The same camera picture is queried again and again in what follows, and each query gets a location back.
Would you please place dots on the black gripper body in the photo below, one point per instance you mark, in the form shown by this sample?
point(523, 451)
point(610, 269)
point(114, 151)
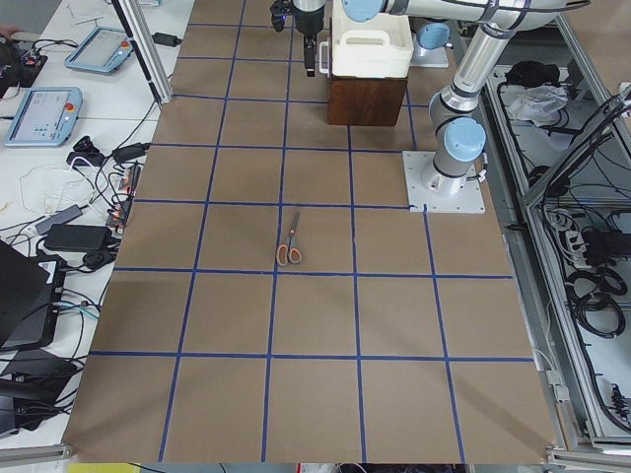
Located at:
point(309, 23)

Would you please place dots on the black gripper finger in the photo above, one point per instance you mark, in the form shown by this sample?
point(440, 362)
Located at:
point(309, 51)

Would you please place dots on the brown wooden drawer box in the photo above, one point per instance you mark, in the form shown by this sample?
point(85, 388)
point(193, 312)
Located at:
point(365, 101)

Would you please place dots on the orange grey scissors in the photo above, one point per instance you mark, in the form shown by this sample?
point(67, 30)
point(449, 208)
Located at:
point(287, 253)

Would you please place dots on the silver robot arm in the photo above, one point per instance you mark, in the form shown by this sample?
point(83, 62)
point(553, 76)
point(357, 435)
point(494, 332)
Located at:
point(460, 138)
point(308, 6)

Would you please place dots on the white plastic tray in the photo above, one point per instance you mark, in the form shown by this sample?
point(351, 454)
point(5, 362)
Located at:
point(379, 48)

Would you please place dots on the upper blue teach pendant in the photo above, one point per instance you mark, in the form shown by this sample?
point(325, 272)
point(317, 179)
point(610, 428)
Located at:
point(102, 52)

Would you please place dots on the blue teach pendant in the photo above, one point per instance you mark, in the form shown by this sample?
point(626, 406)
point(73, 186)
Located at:
point(45, 118)
point(102, 52)

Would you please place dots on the crumpled white cloth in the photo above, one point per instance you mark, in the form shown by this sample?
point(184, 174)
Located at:
point(540, 105)

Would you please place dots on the lower blue teach pendant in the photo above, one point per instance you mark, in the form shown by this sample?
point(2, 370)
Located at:
point(45, 118)

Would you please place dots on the black power adapter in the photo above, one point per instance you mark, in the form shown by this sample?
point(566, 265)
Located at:
point(77, 238)

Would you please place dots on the black laptop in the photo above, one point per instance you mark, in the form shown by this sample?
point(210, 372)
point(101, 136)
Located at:
point(30, 289)

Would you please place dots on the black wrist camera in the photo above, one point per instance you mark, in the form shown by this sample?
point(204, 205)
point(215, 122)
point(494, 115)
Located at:
point(279, 11)

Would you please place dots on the aluminium frame post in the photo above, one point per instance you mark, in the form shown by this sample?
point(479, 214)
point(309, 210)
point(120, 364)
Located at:
point(137, 30)

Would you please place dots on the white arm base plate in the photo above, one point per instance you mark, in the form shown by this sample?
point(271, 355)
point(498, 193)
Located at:
point(428, 191)

